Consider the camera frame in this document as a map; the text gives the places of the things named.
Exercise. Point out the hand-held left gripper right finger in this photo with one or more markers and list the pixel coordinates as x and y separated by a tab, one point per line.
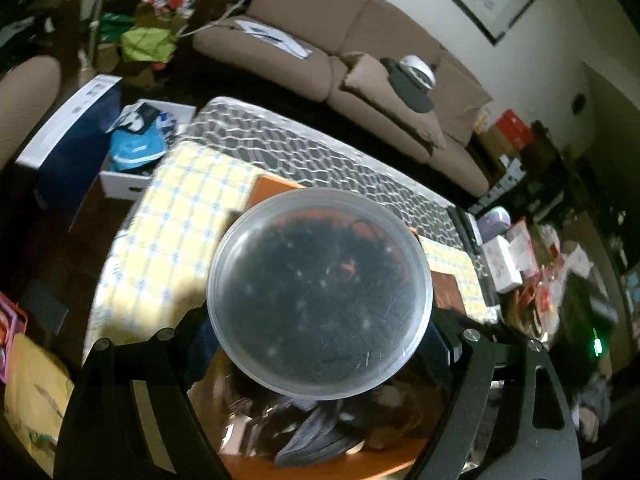
442	355

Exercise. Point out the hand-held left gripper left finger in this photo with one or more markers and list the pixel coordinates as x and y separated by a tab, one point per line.
200	350

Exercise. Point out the clear round plastic lid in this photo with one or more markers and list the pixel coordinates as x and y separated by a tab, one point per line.
320	300

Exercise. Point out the white small box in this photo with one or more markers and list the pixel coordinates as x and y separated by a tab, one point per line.
502	265

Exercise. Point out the black flat device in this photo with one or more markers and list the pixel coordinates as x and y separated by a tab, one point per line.
465	227

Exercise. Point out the yellow plaid cloth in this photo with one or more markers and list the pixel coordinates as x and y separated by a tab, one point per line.
165	220

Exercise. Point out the purple white pack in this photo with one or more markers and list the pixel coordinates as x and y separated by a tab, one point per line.
494	221

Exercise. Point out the device with green light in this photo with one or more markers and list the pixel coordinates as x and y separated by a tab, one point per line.
596	345

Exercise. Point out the yellow bag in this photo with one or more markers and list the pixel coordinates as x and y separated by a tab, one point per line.
35	390

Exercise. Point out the white open cardboard box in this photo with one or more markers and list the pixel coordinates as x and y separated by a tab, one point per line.
125	180

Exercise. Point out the pink tray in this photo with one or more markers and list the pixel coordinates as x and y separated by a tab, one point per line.
12	310

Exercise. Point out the blue cloth bag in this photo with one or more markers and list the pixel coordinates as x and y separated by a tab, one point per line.
135	147

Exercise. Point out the grey honeycomb tablecloth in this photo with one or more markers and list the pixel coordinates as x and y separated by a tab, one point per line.
310	150

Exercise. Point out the red box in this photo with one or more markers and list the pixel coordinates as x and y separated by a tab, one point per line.
512	127

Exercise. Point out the blue white cardboard box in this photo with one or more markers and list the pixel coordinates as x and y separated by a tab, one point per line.
65	150

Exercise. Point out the brown sofa pillow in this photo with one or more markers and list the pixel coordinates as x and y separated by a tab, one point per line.
385	105

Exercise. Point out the black flat cushion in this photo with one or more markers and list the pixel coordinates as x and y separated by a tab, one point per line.
410	92

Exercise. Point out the white round device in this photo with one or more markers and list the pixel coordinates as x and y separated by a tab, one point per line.
417	66

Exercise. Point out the brown chair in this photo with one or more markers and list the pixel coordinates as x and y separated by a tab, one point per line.
27	95

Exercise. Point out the green bag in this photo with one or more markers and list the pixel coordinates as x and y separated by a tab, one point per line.
147	42

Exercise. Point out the white papers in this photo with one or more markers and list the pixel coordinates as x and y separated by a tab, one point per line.
270	35

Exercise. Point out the red plastic bag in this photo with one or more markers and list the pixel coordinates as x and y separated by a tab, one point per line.
181	0

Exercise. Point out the brown sofa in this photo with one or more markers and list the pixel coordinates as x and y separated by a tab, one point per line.
310	10

